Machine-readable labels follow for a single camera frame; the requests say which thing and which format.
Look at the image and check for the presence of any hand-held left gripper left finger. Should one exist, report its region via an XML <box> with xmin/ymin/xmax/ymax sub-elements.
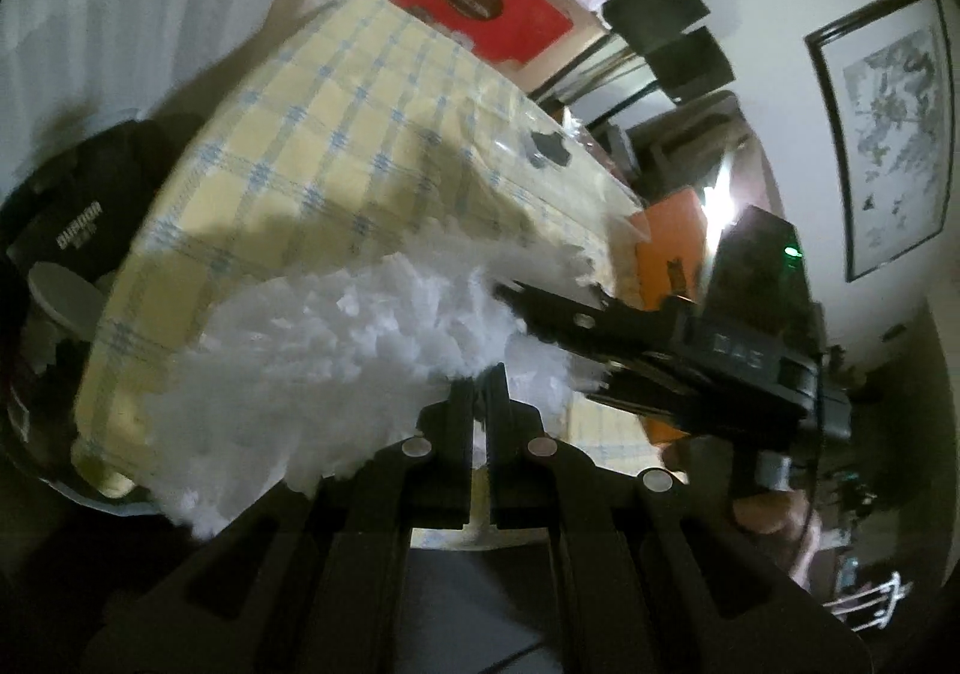
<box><xmin>82</xmin><ymin>368</ymin><xmax>488</xmax><ymax>674</ymax></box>

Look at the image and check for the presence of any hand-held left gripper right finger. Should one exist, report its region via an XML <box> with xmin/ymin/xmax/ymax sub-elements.
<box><xmin>487</xmin><ymin>365</ymin><xmax>877</xmax><ymax>674</ymax></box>

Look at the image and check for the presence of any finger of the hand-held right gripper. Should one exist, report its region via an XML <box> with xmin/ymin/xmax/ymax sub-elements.
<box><xmin>493</xmin><ymin>280</ymin><xmax>680</xmax><ymax>364</ymax></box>
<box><xmin>583</xmin><ymin>360</ymin><xmax>695</xmax><ymax>424</ymax></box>

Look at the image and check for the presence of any orange cardboard box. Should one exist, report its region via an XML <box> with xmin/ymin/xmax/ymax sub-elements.
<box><xmin>632</xmin><ymin>186</ymin><xmax>717</xmax><ymax>452</ymax></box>

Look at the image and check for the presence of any white fluffy duster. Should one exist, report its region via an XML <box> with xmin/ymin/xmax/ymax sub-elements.
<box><xmin>137</xmin><ymin>230</ymin><xmax>644</xmax><ymax>541</ymax></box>

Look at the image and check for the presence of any person's right hand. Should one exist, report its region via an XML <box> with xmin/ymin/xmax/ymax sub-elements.
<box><xmin>730</xmin><ymin>489</ymin><xmax>824</xmax><ymax>591</ymax></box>

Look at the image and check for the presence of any brown sofa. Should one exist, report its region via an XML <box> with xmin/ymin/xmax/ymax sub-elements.
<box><xmin>622</xmin><ymin>89</ymin><xmax>785</xmax><ymax>248</ymax></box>

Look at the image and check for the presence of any framed ink painting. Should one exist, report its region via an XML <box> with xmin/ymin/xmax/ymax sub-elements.
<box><xmin>802</xmin><ymin>0</ymin><xmax>960</xmax><ymax>284</ymax></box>

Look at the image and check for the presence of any red collection gift box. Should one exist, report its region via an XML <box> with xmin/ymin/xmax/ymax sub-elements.
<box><xmin>388</xmin><ymin>0</ymin><xmax>577</xmax><ymax>74</ymax></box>

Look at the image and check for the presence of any white round lid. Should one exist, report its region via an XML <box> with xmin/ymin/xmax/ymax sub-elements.
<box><xmin>28</xmin><ymin>260</ymin><xmax>107</xmax><ymax>339</ymax></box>

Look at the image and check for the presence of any black printed bag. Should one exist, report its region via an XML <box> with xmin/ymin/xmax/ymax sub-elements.
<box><xmin>0</xmin><ymin>118</ymin><xmax>197</xmax><ymax>390</ymax></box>

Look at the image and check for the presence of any white curtain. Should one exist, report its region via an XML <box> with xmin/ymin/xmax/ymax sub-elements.
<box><xmin>0</xmin><ymin>0</ymin><xmax>421</xmax><ymax>195</ymax></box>

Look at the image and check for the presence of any white wire rack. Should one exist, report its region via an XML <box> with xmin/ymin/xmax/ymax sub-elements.
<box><xmin>823</xmin><ymin>571</ymin><xmax>914</xmax><ymax>636</ymax></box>

